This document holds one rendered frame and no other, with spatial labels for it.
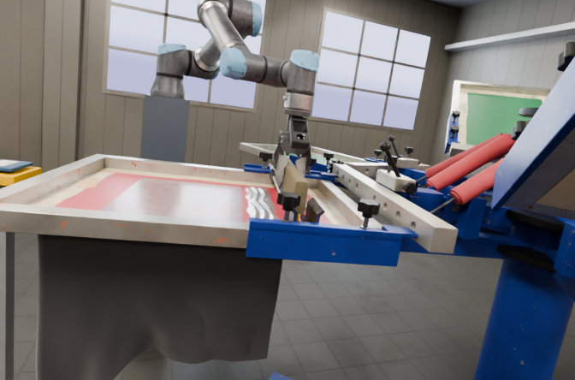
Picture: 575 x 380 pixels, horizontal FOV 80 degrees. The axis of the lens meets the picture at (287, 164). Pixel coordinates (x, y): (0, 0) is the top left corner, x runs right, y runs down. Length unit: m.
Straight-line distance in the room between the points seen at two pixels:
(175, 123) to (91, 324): 0.92
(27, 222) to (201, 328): 0.39
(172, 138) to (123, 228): 0.93
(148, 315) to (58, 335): 0.18
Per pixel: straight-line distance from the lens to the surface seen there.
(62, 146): 4.39
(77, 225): 0.69
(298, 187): 0.75
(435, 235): 0.70
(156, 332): 0.87
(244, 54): 0.93
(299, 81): 0.90
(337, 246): 0.67
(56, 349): 0.92
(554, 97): 0.47
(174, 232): 0.65
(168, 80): 1.58
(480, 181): 1.05
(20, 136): 4.64
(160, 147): 1.57
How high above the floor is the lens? 1.22
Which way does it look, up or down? 9 degrees down
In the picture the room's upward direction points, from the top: 8 degrees clockwise
